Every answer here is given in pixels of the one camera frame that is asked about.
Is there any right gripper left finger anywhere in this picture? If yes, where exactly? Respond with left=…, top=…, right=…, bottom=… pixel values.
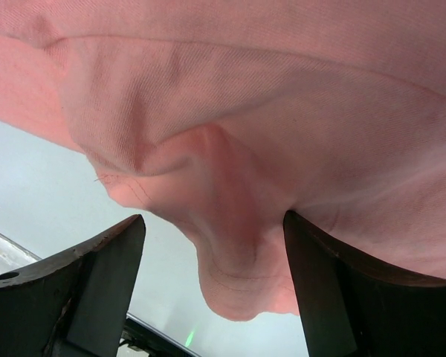
left=0, top=215, right=145, bottom=356

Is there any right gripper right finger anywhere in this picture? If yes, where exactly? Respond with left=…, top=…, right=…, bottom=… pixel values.
left=283, top=211, right=446, bottom=356

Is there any pink t-shirt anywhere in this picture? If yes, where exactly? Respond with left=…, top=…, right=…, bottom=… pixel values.
left=0, top=1, right=446, bottom=321

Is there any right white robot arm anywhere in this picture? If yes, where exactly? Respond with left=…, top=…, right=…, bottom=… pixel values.
left=0, top=211, right=446, bottom=356

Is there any aluminium table edge rail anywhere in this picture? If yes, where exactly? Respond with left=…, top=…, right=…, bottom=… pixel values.
left=0, top=234, right=40, bottom=275

